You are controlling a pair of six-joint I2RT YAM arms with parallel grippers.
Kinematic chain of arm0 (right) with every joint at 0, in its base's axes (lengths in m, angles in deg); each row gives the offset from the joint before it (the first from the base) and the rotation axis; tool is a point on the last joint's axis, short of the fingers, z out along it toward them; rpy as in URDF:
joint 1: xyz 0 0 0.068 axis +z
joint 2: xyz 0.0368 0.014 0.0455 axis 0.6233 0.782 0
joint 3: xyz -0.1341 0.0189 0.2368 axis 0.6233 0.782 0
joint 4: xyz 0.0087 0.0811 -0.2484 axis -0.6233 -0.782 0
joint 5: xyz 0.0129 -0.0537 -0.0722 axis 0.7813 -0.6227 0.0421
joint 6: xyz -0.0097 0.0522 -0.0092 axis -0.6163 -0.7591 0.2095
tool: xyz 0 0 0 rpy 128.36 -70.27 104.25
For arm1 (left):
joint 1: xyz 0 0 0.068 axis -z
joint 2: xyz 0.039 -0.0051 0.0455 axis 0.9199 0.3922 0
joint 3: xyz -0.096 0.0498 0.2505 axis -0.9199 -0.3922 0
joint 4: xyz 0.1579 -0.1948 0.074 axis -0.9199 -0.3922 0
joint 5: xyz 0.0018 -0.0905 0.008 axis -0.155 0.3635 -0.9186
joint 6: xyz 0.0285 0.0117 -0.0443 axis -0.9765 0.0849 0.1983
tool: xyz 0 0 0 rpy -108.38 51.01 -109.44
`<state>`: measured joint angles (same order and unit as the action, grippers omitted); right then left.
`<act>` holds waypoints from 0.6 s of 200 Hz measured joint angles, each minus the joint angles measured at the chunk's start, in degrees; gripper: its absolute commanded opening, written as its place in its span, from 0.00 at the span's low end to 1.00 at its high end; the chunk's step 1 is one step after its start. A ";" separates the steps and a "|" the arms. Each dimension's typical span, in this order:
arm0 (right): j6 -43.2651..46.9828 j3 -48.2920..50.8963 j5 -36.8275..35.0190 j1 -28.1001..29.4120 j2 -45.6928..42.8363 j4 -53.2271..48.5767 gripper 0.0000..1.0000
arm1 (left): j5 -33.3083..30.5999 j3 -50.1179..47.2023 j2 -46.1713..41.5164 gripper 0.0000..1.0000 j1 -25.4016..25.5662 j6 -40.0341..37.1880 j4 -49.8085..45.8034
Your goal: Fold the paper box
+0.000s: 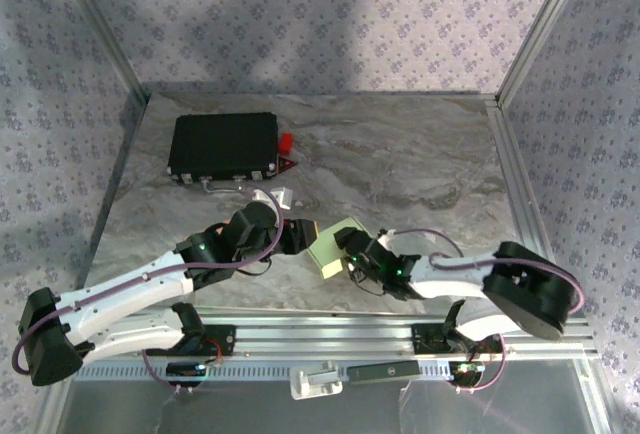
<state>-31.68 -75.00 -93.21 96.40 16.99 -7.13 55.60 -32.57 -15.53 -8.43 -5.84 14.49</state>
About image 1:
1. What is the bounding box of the white plastic bracket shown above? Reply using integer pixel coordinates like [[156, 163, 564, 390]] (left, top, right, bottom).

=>
[[290, 359, 344, 400]]

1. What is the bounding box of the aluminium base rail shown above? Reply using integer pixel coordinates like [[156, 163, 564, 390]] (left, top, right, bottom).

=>
[[52, 303, 600, 361]]

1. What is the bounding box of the marble pattern mat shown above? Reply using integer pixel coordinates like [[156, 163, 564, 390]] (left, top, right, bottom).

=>
[[79, 91, 554, 318]]

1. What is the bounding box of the grey side rail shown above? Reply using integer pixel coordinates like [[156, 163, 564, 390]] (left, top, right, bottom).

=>
[[74, 91, 154, 305]]

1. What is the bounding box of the black hard case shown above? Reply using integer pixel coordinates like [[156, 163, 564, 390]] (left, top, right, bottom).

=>
[[167, 112, 280, 194]]

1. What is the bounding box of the aluminium side rail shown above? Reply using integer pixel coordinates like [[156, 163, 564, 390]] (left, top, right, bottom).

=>
[[483, 96, 571, 308]]

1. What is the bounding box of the small circuit board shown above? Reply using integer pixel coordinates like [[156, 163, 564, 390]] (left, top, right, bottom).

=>
[[448, 361, 486, 388], [166, 361, 209, 388]]

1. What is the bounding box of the light green paper box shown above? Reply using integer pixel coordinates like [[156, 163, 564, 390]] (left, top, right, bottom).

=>
[[306, 216, 370, 281]]

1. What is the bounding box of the grey slotted cable duct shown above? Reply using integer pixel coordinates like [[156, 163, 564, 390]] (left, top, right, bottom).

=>
[[79, 361, 461, 384]]

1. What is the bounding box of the black bar device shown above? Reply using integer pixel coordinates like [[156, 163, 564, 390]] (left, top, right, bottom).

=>
[[348, 360, 421, 385]]

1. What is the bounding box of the aluminium frame post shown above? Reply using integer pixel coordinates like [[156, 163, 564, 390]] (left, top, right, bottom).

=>
[[492, 0, 594, 108], [49, 0, 152, 105]]

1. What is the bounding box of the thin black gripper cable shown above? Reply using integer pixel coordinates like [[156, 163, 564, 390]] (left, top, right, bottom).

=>
[[238, 260, 274, 277], [349, 266, 382, 294]]

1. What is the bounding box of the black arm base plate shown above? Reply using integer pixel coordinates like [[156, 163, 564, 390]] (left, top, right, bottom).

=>
[[144, 323, 237, 358], [412, 322, 504, 355]]

